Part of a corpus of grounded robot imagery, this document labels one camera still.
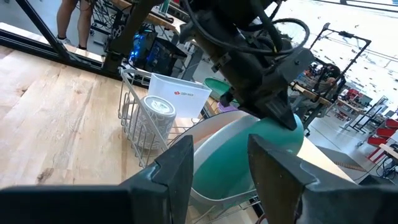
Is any black table frame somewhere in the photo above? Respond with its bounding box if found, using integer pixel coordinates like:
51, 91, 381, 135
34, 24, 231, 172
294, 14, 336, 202
0, 0, 125, 78

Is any purple plastic item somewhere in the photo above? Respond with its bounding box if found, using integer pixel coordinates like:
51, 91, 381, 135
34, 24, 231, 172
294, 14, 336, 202
216, 101, 239, 113

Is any teal round plate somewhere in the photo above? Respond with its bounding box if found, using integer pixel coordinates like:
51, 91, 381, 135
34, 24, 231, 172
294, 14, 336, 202
191, 113, 305, 203

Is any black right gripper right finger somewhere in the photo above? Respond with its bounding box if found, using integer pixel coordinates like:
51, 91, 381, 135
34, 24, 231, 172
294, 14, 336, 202
248, 134, 358, 224

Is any black metal frame stand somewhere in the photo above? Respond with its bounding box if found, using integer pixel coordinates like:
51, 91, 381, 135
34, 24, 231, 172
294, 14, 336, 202
306, 22, 373, 134

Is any grey wire dish rack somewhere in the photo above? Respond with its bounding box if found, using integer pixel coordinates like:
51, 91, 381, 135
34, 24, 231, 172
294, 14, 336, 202
117, 67, 262, 224

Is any speckled plate in rack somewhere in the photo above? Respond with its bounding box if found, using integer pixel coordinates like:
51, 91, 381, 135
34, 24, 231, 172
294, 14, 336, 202
129, 95, 177, 151

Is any white round plate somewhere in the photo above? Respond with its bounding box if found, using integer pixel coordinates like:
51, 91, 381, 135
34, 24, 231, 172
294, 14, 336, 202
190, 114, 261, 214

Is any person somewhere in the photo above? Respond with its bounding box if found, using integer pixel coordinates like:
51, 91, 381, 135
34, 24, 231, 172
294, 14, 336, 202
310, 63, 343, 106
55, 0, 94, 50

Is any black computer case blue light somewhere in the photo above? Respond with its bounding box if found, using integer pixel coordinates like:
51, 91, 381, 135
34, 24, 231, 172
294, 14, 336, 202
129, 30, 187, 77

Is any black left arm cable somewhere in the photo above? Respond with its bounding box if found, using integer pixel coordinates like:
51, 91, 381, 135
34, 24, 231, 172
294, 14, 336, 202
182, 0, 311, 57

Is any green round lid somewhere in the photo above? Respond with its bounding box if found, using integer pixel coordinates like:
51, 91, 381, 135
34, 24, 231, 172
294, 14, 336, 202
203, 77, 240, 105

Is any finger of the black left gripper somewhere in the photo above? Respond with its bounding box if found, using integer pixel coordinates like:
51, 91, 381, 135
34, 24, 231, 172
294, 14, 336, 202
239, 104, 268, 118
264, 91, 298, 131

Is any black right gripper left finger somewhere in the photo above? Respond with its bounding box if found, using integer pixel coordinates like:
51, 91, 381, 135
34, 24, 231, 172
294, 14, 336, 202
119, 135, 194, 224

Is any beige orange-patterned plate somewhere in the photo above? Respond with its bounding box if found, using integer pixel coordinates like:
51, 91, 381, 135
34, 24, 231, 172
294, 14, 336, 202
167, 110, 251, 150

